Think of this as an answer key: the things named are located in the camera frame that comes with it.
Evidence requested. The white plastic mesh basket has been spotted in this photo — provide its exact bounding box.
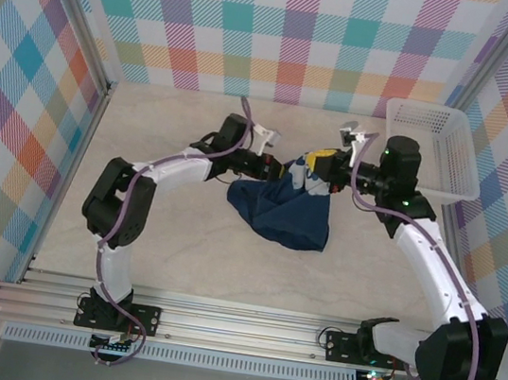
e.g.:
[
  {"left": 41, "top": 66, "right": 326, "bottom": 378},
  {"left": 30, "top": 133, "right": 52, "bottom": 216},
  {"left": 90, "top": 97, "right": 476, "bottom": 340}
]
[{"left": 372, "top": 95, "right": 494, "bottom": 211}]

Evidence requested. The navy blue t-shirt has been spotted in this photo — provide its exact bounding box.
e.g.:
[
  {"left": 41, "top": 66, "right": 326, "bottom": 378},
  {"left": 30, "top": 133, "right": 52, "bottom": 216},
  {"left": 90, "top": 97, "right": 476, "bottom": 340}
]
[{"left": 219, "top": 137, "right": 342, "bottom": 257}]

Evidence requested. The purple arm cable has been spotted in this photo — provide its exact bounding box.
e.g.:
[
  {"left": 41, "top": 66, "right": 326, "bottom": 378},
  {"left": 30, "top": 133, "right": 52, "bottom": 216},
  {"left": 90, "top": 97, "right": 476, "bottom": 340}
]
[
  {"left": 320, "top": 130, "right": 508, "bottom": 380},
  {"left": 79, "top": 78, "right": 262, "bottom": 380}
]

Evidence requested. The white slotted cable duct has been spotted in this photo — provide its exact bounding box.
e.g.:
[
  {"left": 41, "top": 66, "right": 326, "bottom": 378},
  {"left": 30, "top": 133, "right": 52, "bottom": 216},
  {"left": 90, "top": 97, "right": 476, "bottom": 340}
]
[{"left": 1, "top": 318, "right": 359, "bottom": 380}]

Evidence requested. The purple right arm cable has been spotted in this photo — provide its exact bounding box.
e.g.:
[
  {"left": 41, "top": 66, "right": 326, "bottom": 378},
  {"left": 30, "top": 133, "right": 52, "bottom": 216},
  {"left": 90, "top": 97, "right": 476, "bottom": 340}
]
[{"left": 320, "top": 130, "right": 508, "bottom": 380}]

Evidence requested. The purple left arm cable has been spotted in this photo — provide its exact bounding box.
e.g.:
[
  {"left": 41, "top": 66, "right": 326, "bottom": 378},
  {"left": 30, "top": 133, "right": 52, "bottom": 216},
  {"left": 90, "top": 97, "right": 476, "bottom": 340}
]
[{"left": 79, "top": 78, "right": 262, "bottom": 380}]

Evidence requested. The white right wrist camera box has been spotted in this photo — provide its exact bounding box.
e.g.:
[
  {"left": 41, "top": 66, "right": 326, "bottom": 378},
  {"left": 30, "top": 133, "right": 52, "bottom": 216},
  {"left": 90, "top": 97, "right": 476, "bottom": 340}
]
[{"left": 336, "top": 119, "right": 373, "bottom": 148}]

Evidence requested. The aluminium upright post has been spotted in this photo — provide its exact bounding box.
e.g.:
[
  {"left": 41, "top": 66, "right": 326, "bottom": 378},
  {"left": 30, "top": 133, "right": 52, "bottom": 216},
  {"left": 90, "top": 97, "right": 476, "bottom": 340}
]
[
  {"left": 441, "top": 0, "right": 508, "bottom": 119},
  {"left": 19, "top": 0, "right": 133, "bottom": 99}
]

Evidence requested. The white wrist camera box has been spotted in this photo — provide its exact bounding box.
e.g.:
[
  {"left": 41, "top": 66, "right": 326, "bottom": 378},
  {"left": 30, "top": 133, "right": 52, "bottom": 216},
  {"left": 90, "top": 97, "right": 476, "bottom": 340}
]
[
  {"left": 336, "top": 119, "right": 373, "bottom": 148},
  {"left": 249, "top": 121, "right": 279, "bottom": 150}
]

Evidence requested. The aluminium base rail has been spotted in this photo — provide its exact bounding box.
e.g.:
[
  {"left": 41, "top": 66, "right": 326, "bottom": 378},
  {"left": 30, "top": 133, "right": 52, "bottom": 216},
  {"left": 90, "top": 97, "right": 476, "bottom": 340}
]
[{"left": 0, "top": 262, "right": 506, "bottom": 380}]

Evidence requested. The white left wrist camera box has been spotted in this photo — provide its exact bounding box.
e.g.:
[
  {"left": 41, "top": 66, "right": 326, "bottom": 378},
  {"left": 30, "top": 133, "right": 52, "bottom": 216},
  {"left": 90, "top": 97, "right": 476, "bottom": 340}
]
[{"left": 249, "top": 121, "right": 279, "bottom": 150}]

